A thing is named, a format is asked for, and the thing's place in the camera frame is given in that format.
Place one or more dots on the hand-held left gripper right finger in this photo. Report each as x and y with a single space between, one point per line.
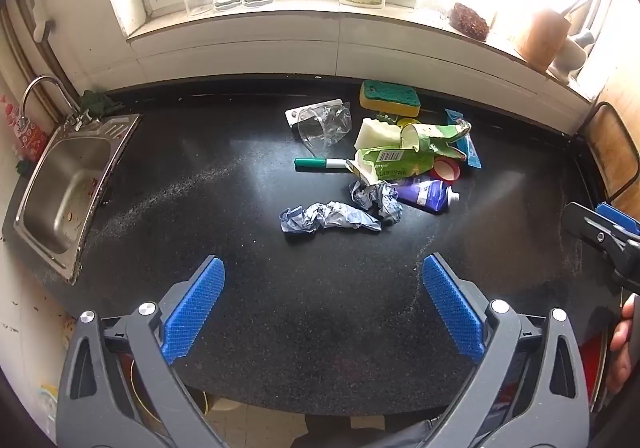
452 308

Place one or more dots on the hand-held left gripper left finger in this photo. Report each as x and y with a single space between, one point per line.
197 308

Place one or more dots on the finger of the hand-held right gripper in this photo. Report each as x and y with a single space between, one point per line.
617 217
582 223

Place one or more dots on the yellow plastic spool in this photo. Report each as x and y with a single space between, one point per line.
407 122

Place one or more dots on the clear plastic cup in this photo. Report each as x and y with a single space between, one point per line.
322 127

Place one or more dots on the person's right hand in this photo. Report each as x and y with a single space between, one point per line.
622 353

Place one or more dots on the purple squeeze tube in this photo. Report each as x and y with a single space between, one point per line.
422 193

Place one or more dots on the blue snack wrapper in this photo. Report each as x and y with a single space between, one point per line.
472 150

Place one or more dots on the red plastic lid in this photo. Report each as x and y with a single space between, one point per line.
446 171

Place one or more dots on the torn green carton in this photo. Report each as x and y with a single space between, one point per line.
395 160

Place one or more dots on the white ceramic mortar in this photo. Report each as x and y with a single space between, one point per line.
570 57

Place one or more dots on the stainless steel sink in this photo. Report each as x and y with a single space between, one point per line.
65 188

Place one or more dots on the green marker pen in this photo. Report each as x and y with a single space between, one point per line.
320 163

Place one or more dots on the white foam sponge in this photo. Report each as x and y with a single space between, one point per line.
375 132

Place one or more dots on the small green lighter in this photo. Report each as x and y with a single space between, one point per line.
386 116

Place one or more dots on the silver pill blister pack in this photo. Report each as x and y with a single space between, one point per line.
292 115

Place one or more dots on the yellow and green sponge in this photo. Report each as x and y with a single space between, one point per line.
390 97

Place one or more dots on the dark green cloth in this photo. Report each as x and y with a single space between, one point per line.
100 102

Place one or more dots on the brown scrubber on windowsill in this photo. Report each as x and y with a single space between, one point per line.
469 21

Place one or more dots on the red patterned bottle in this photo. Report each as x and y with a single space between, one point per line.
25 132

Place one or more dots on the chrome faucet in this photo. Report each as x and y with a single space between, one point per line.
30 90

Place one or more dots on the white wall fixture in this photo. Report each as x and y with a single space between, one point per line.
40 2

